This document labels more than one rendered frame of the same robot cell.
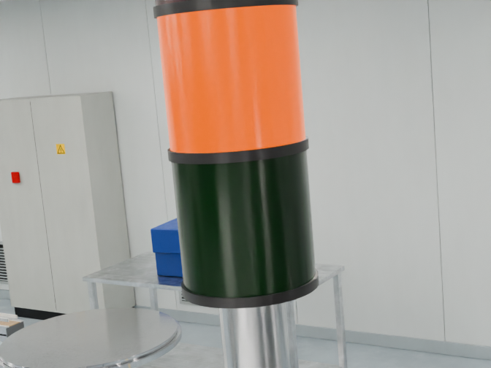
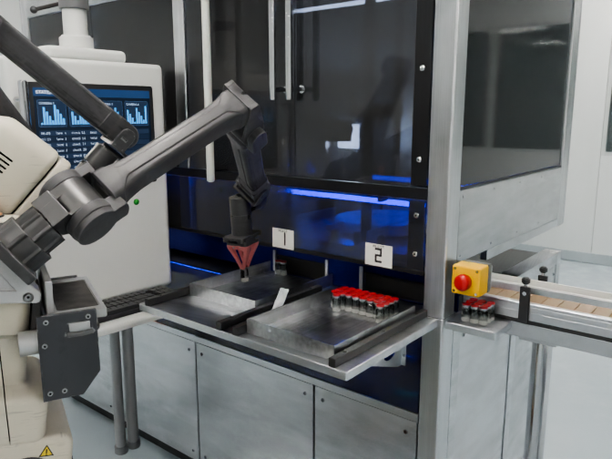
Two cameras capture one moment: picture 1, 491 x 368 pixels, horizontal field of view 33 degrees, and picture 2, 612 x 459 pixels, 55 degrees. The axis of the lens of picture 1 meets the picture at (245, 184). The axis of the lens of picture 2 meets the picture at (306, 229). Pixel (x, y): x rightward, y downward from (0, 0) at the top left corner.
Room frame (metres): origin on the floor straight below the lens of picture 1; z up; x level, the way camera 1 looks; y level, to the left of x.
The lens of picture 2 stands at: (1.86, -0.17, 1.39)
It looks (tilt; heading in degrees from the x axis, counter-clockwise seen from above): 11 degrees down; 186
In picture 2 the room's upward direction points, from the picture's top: straight up
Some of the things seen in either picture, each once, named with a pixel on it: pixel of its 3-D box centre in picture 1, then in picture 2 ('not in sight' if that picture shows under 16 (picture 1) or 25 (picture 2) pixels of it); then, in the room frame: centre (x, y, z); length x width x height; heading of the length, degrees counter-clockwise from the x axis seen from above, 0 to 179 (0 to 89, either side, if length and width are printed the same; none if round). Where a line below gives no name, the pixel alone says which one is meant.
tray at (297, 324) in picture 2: not in sight; (333, 319); (0.49, -0.25, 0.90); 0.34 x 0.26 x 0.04; 146
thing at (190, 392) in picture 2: not in sight; (273, 334); (-0.55, -0.57, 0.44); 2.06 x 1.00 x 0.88; 57
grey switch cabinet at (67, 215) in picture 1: (58, 209); not in sight; (7.45, 1.71, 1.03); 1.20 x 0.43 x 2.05; 57
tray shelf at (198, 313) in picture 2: not in sight; (291, 311); (0.37, -0.37, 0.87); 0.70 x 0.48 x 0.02; 57
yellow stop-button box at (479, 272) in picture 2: not in sight; (471, 278); (0.44, 0.09, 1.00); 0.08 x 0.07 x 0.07; 147
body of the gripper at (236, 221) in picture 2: not in sight; (241, 227); (0.31, -0.51, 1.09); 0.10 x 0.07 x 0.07; 160
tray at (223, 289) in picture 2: not in sight; (263, 283); (0.22, -0.47, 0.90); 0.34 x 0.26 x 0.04; 147
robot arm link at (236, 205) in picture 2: not in sight; (240, 205); (0.30, -0.51, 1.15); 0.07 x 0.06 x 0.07; 160
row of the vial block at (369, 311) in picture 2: not in sight; (359, 304); (0.40, -0.19, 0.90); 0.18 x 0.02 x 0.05; 56
